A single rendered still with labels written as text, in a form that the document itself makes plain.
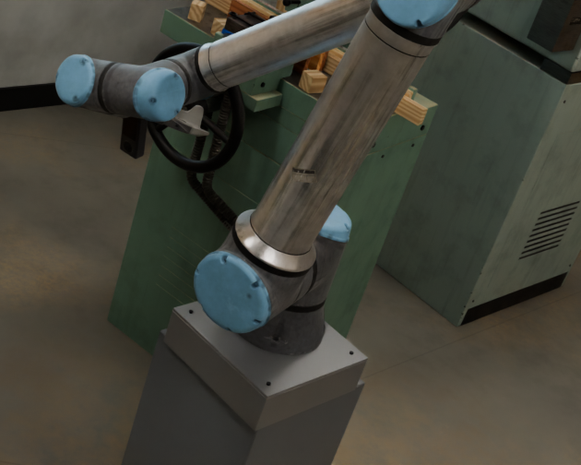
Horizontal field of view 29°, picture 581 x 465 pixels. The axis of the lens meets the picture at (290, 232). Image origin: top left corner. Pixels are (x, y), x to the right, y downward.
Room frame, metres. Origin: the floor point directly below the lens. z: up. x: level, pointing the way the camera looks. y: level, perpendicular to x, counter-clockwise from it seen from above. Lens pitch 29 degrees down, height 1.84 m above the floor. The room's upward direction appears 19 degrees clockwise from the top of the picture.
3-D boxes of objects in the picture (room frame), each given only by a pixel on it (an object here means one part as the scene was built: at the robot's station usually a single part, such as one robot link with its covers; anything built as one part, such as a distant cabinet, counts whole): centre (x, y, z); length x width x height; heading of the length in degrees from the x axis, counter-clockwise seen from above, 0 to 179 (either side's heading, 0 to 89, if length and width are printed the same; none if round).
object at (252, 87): (2.35, 0.21, 0.91); 0.15 x 0.14 x 0.09; 61
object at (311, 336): (1.80, -0.03, 0.68); 0.19 x 0.19 x 0.10
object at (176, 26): (2.42, 0.17, 0.87); 0.61 x 0.30 x 0.06; 61
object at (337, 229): (1.79, -0.03, 0.82); 0.17 x 0.15 x 0.18; 158
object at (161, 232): (2.63, 0.07, 0.35); 0.58 x 0.45 x 0.71; 151
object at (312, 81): (2.33, 0.06, 0.92); 0.04 x 0.04 x 0.04; 49
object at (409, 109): (2.51, 0.10, 0.92); 0.67 x 0.02 x 0.04; 61
